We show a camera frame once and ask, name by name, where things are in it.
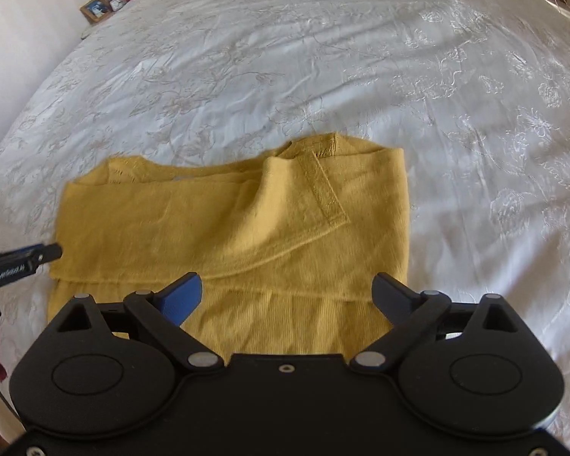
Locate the small white clock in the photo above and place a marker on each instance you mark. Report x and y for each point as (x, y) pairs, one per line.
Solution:
(116, 4)

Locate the yellow knit sweater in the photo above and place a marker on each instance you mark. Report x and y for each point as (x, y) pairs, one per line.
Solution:
(228, 228)

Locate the wooden picture frame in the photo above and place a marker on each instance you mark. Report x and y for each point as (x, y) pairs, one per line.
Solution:
(95, 9)

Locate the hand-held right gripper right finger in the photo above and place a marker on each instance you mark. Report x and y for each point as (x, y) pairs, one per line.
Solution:
(390, 294)

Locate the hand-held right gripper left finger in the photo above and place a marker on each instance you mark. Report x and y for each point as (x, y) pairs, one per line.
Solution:
(184, 299)

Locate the white embroidered bedspread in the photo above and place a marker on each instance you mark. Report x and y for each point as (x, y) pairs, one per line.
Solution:
(323, 57)

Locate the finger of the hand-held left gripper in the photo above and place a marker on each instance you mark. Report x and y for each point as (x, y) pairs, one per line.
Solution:
(42, 251)

